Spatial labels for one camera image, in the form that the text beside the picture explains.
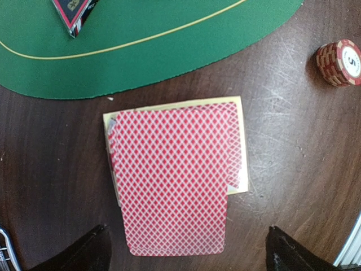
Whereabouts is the red black triangular dealer button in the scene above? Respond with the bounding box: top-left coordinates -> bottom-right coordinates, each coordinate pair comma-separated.
52,0 -> 99,38

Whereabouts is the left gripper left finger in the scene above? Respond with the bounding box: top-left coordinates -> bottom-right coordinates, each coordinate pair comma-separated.
32,225 -> 112,270

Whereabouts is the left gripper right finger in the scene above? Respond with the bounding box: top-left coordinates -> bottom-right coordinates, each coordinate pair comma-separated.
266,226 -> 340,270

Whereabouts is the front aluminium rail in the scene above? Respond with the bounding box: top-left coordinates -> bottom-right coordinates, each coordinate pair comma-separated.
333,214 -> 361,268

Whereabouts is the red-backed playing card deck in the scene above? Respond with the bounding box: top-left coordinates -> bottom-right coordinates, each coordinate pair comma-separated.
108,102 -> 241,257

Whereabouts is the round green poker mat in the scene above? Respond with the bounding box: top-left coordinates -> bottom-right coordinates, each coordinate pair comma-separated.
1,1 -> 302,99

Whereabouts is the aluminium poker case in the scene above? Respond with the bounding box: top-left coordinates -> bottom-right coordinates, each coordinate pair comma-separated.
1,225 -> 22,271

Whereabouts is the red 5 chip stack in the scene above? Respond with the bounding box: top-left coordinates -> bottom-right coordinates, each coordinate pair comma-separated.
316,39 -> 360,87

